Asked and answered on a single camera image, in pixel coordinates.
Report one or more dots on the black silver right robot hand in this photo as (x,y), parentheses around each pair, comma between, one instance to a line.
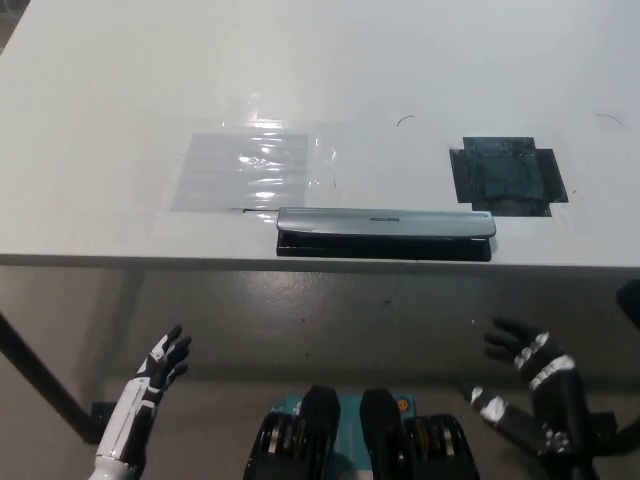
(555,395)

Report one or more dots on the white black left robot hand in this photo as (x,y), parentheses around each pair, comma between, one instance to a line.
(132,405)

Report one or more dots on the black teal robot body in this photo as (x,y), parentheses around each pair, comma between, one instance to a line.
(320,435)

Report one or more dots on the silver black paper hole puncher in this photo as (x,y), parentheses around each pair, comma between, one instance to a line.
(380,221)

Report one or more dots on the black metal table leg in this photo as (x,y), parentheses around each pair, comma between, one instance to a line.
(45,377)

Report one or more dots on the black tape patch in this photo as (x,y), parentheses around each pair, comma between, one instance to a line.
(505,175)

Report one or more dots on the clear plastic film patch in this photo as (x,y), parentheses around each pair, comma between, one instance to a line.
(240,170)

